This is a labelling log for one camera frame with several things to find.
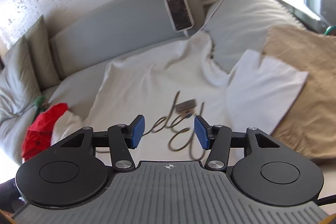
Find beige t-shirt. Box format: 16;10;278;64
51;32;308;162

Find grey side cushion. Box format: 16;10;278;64
203;0;305;73

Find white charging cable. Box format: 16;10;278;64
183;0;275;38

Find green plush toy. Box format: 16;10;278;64
33;96;50;121

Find white smartphone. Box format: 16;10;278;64
165;0;194;32

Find tan pillow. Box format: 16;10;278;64
262;25;335;161

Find light green cushion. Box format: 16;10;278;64
1;37;41;122

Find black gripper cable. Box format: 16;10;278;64
316;194;336;208

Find olive back cushion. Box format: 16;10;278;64
24;16;60;90

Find red garment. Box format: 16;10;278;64
22;103;69;161

